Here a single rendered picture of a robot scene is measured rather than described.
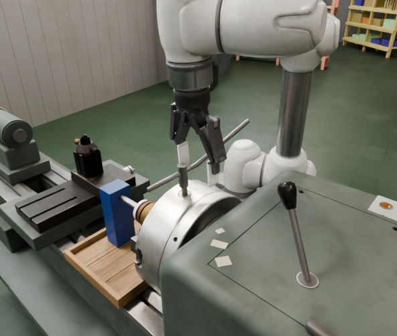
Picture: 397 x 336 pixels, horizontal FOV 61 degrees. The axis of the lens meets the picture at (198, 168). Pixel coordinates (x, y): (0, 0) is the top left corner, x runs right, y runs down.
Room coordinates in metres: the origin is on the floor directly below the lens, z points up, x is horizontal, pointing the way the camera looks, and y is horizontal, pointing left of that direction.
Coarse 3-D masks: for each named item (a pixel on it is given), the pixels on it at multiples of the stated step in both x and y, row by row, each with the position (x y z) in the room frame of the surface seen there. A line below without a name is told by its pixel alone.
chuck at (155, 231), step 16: (176, 192) 0.70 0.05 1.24; (192, 192) 0.69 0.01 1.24; (208, 192) 0.70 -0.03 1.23; (160, 208) 0.66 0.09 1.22; (176, 208) 0.64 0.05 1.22; (144, 224) 0.64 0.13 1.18; (160, 224) 0.62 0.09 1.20; (176, 224) 0.60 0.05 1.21; (144, 240) 0.61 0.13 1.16; (160, 240) 0.59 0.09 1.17; (144, 256) 0.59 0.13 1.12; (160, 256) 0.57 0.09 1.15; (144, 272) 0.59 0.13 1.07
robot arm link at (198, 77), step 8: (168, 64) 0.65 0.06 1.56; (176, 64) 0.64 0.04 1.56; (184, 64) 0.63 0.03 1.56; (192, 64) 0.63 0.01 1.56; (200, 64) 0.63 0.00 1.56; (208, 64) 0.65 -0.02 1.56; (168, 72) 0.66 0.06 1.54; (176, 72) 0.64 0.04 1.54; (184, 72) 0.63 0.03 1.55; (192, 72) 0.63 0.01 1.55; (200, 72) 0.64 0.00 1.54; (208, 72) 0.65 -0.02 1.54; (176, 80) 0.64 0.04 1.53; (184, 80) 0.63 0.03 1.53; (192, 80) 0.63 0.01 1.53; (200, 80) 0.64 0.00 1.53; (208, 80) 0.65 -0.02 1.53; (176, 88) 0.64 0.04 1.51; (184, 88) 0.63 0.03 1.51; (192, 88) 0.63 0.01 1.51; (200, 88) 0.64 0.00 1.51
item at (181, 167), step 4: (180, 164) 0.68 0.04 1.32; (184, 164) 0.68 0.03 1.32; (180, 168) 0.67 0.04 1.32; (184, 168) 0.67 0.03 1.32; (180, 172) 0.67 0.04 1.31; (184, 172) 0.67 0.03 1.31; (180, 176) 0.68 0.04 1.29; (184, 176) 0.68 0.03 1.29; (180, 180) 0.68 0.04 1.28; (184, 180) 0.68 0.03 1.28; (180, 184) 0.68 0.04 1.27; (184, 184) 0.68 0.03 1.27; (184, 188) 0.68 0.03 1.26; (184, 192) 0.68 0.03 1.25; (184, 196) 0.68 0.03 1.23
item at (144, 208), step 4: (148, 200) 0.84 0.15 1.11; (140, 204) 0.82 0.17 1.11; (144, 204) 0.81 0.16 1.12; (148, 204) 0.81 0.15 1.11; (152, 204) 0.81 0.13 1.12; (140, 208) 0.80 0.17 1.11; (144, 208) 0.80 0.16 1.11; (148, 208) 0.79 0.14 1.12; (136, 212) 0.80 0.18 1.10; (140, 212) 0.79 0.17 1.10; (144, 212) 0.78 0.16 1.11; (148, 212) 0.78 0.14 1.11; (136, 216) 0.79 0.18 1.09; (140, 216) 0.79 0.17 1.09; (144, 216) 0.77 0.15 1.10; (136, 220) 0.80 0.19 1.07; (140, 220) 0.77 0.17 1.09; (144, 220) 0.77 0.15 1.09
